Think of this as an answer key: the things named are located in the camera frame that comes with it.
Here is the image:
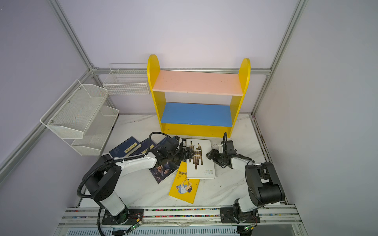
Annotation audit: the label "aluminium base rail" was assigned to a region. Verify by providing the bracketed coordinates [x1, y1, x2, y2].
[55, 205, 308, 236]

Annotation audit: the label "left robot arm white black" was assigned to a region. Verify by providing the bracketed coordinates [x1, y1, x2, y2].
[76, 134, 195, 225]

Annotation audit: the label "dark purple portrait book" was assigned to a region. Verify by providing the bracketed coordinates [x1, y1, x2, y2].
[150, 161, 178, 184]

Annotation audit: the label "white mesh two-tier rack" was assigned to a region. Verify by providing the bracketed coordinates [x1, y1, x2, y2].
[40, 80, 119, 156]

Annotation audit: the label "yellow cartoon cover book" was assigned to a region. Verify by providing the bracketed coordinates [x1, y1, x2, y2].
[168, 161, 200, 204]

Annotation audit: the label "navy book middle yellow label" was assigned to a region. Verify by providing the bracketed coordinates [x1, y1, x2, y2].
[132, 138, 156, 155]

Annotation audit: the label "navy book yellow label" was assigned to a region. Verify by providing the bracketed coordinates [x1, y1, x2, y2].
[156, 137, 171, 149]
[109, 136, 141, 158]
[132, 138, 156, 155]

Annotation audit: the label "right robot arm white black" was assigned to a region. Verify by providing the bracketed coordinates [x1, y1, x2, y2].
[206, 140, 285, 224]

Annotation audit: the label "white wire basket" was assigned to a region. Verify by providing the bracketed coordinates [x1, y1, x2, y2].
[103, 69, 150, 95]

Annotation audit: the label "navy book right yellow label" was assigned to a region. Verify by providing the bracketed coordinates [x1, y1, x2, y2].
[156, 137, 171, 149]

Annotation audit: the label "white portfolio book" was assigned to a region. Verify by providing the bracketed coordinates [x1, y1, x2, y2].
[186, 139, 216, 180]

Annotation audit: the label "navy book leftmost yellow label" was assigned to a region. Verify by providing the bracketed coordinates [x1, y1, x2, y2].
[109, 136, 141, 158]

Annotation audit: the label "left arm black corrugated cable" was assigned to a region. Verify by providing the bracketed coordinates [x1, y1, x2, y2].
[76, 131, 175, 198]

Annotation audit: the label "yellow bookshelf pink blue shelves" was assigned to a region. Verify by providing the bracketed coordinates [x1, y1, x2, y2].
[147, 55, 251, 138]

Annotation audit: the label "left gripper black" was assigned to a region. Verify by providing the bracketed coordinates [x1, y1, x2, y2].
[168, 147, 195, 164]

